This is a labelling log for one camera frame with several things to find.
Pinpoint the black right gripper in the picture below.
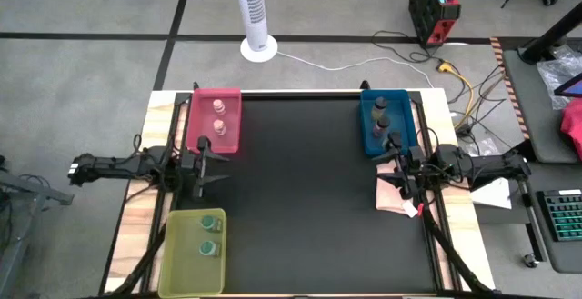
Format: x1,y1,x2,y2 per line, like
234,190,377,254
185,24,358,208
376,146,428,199

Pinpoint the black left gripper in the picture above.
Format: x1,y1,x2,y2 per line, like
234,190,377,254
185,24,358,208
181,151,231,200

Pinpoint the black-lid jar red spice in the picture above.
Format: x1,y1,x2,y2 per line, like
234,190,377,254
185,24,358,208
372,115,392,139

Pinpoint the green-lid spice jar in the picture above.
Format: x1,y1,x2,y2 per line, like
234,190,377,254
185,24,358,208
198,239,223,258
199,214,223,234

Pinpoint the black-lid jar yellow spice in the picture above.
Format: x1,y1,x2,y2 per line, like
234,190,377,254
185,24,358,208
370,96,388,121

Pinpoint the pink cloth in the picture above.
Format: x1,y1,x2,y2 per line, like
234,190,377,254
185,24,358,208
375,160,422,218

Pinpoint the blue plastic bin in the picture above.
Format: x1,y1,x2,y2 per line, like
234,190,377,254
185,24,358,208
358,89,419,157

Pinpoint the red plastic bin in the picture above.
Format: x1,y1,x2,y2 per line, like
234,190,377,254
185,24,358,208
185,87,243,154

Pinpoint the black table mat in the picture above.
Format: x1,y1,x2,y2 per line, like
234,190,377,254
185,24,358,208
179,93,440,294

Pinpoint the white paper sheet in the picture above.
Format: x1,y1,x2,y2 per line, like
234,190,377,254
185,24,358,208
470,178,513,210

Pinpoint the yellow-green plastic bin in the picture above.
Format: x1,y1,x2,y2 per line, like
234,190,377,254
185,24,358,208
157,207,227,299

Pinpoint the striped hazard tape strip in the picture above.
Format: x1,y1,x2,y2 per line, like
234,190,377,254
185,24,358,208
489,36,532,142

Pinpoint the grey side desk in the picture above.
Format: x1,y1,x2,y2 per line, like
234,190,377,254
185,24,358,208
502,39,582,275

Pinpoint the red and black power station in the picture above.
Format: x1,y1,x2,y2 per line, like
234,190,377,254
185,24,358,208
407,0,462,48

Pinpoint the white tower fan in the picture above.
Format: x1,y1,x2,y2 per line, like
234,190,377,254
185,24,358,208
232,0,279,64

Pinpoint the backlit black keyboard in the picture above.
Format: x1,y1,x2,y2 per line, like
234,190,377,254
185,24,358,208
536,188,582,244

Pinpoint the clear plastic bag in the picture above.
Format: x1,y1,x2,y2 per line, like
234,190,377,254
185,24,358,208
536,44,582,109

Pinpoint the red fabric item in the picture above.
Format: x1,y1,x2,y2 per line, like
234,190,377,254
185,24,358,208
559,98,582,162

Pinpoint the grey metal stand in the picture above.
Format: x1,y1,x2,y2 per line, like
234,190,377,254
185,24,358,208
0,153,76,299

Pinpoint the dark tablet screen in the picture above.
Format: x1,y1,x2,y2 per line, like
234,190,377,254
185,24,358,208
553,72,582,98

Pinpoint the black desk pole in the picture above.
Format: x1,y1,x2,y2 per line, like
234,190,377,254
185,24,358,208
520,1,582,64

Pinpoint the black cable bundle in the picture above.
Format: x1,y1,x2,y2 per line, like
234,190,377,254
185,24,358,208
447,62,508,136

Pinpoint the black aluminium table frame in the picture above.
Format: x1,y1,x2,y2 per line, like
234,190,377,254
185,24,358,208
102,80,497,299

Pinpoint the coiled black cable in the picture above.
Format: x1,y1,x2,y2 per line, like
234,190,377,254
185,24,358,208
370,29,445,64

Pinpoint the yellow cable with plug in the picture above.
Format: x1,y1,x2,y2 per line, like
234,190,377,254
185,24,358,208
436,60,477,127

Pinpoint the white power cable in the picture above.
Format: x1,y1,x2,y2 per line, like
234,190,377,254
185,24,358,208
276,51,436,89

